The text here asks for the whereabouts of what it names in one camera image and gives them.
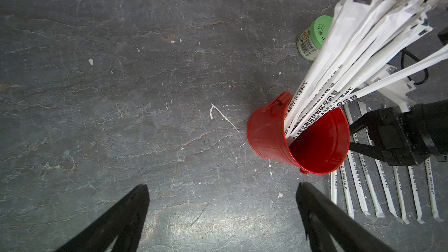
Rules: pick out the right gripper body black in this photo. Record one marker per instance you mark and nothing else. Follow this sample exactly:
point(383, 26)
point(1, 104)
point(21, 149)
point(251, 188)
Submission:
point(409, 138)

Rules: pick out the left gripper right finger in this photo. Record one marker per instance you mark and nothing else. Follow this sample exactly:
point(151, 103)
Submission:
point(326, 224)

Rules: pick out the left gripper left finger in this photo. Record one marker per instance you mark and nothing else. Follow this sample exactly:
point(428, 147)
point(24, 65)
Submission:
point(120, 226)

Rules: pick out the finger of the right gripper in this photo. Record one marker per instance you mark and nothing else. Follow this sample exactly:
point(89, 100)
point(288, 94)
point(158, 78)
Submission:
point(372, 151)
point(371, 120)

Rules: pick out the red cup container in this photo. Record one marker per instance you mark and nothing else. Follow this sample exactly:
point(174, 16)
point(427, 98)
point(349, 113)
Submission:
point(320, 150)

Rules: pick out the bundle of white straws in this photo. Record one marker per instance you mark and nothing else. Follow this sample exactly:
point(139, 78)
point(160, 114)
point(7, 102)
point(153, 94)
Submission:
point(364, 36)

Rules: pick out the green lid jar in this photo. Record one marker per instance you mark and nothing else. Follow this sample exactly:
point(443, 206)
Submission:
point(311, 41)

